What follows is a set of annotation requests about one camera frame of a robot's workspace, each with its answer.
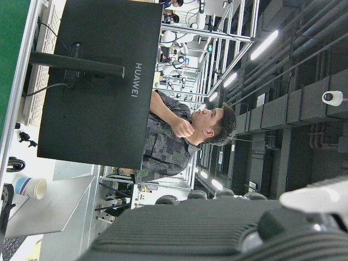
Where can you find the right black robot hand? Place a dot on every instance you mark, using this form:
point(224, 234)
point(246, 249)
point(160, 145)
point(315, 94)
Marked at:
point(190, 231)

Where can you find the person in patterned shirt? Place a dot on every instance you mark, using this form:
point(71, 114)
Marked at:
point(168, 146)

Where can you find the silver laptop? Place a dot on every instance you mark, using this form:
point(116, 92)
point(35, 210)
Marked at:
point(59, 212)

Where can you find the ceiling strip light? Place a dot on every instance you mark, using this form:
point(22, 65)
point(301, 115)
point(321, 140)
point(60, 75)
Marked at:
point(213, 96)
point(263, 44)
point(230, 79)

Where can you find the black Huawei monitor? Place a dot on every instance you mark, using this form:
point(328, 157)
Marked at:
point(103, 122)

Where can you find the paper cup blue stripes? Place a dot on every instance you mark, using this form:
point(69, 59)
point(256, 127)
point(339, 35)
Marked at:
point(32, 187)

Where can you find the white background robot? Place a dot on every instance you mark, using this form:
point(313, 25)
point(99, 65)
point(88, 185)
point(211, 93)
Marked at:
point(174, 36)

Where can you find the white keyboard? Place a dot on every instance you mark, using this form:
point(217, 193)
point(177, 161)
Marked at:
point(35, 108)

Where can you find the aluminium workcell racks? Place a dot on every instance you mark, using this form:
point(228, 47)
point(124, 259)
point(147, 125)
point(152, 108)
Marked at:
point(217, 34)

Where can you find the black monitor stand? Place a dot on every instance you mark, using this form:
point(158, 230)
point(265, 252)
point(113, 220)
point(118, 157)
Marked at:
point(81, 63)

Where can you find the green conveyor belt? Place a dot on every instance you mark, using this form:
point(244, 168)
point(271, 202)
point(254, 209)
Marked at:
point(11, 40)

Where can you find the black round mount part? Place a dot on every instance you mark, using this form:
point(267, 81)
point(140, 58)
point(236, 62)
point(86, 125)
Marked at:
point(5, 201)

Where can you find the white security camera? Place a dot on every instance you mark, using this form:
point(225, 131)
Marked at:
point(333, 98)

